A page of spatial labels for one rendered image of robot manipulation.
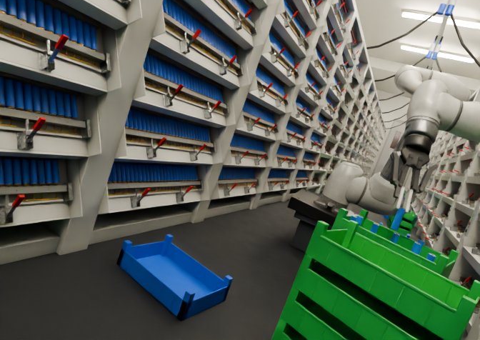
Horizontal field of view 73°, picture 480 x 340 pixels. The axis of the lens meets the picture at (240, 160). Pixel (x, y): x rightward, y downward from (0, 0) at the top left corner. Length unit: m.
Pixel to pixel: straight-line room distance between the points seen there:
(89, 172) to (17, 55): 0.36
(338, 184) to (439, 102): 0.81
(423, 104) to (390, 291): 0.63
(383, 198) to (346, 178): 0.21
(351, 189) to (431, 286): 1.01
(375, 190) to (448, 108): 0.78
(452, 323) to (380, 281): 0.12
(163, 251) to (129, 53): 0.67
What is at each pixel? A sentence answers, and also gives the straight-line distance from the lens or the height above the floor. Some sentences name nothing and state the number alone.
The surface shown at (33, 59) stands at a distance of 0.88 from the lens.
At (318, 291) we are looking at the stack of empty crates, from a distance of 0.76.
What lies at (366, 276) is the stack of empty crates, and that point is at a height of 0.35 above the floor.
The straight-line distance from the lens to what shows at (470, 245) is 2.11.
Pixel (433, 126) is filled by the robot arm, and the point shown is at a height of 0.72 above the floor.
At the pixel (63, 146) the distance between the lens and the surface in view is 0.98.
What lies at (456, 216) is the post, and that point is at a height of 0.41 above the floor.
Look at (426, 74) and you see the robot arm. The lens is 1.70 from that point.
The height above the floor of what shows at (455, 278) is 0.15.
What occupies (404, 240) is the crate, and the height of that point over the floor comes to 0.36.
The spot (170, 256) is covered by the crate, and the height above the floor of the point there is 0.01.
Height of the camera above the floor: 0.55
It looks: 7 degrees down
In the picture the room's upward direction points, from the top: 19 degrees clockwise
